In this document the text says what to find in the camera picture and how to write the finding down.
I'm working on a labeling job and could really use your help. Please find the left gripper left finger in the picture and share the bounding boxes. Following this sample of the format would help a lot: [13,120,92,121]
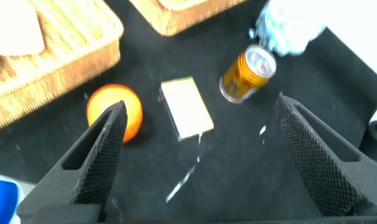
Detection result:
[16,100,129,223]

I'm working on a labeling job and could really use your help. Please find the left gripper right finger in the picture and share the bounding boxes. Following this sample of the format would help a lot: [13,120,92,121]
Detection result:
[274,91,377,218]

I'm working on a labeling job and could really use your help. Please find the white shampoo bottle blue cap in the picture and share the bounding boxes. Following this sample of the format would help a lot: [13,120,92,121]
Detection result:
[0,173,24,224]

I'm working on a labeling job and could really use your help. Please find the yellow drink can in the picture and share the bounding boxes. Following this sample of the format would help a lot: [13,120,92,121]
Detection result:
[218,43,277,104]

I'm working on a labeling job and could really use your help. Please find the orange fruit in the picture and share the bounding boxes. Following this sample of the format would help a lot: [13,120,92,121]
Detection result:
[86,83,144,144]

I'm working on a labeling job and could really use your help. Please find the printed card box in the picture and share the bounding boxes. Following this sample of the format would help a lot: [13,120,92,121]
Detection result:
[159,76,215,142]

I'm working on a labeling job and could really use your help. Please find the light blue bath pouf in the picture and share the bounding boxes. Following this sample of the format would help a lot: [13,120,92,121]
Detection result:
[249,0,328,57]

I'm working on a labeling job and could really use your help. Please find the cream soap bar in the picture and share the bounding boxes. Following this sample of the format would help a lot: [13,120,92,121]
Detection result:
[0,0,45,57]

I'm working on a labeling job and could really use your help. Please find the wicker basket with brown handles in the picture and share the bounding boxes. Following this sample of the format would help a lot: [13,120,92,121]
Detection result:
[0,0,124,134]
[129,0,248,37]

